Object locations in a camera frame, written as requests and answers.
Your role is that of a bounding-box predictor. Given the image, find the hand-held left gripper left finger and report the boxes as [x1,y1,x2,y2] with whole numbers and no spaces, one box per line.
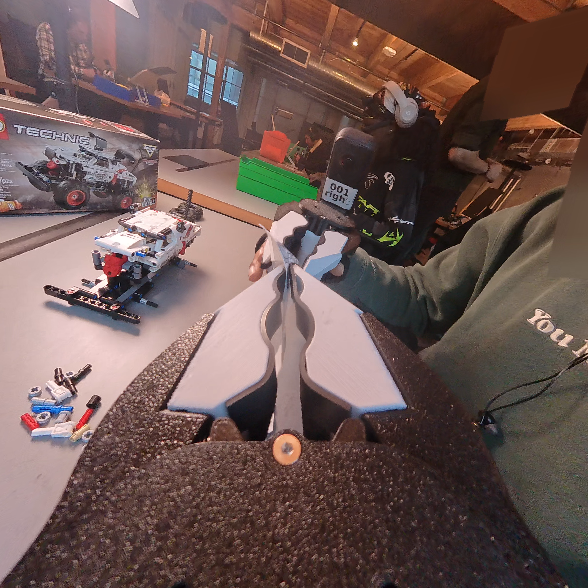
[167,269,289,413]

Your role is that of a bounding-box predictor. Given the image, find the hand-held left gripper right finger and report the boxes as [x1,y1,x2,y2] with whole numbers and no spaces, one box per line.
[292,268,408,413]

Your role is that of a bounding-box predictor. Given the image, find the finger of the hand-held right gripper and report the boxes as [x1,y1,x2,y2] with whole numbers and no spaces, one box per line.
[301,229,348,282]
[263,213,310,277]

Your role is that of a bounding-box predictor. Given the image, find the white lego truck model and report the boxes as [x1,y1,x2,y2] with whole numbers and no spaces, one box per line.
[43,207,204,325]

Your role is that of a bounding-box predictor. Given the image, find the pile of small lego pieces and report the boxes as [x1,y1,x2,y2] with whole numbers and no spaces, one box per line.
[20,363,103,444]

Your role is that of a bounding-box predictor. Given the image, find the lego set box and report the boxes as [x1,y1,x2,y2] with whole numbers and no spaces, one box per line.
[0,94,160,215]

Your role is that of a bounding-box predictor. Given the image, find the person's right hand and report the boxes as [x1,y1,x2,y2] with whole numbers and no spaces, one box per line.
[248,232,362,283]

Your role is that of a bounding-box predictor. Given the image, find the green plastic bin stack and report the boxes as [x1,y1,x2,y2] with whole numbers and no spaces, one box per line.
[236,155,323,206]

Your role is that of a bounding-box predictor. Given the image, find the white headphones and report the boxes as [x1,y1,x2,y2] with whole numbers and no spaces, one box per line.
[382,81,420,129]

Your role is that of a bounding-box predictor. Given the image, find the orange plastic bin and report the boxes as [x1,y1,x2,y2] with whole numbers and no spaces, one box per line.
[260,130,293,162]

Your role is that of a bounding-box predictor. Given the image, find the paned window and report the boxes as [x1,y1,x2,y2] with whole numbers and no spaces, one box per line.
[186,28,245,109]

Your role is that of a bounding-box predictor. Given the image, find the person's green sweatshirt torso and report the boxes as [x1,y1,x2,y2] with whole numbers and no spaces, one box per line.
[419,184,588,588]

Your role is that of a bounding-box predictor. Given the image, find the long wooden workbench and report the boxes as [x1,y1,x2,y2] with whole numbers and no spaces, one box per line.
[0,76,222,138]

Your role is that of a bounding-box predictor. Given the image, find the blue plastic tray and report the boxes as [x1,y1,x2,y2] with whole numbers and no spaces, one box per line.
[91,75,162,104]

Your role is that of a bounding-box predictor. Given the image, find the metal ventilation duct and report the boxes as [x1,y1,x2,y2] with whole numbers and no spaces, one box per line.
[248,32,368,118]

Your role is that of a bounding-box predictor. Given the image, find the black cord with toggle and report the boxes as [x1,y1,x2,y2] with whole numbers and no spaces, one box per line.
[477,353,588,435]

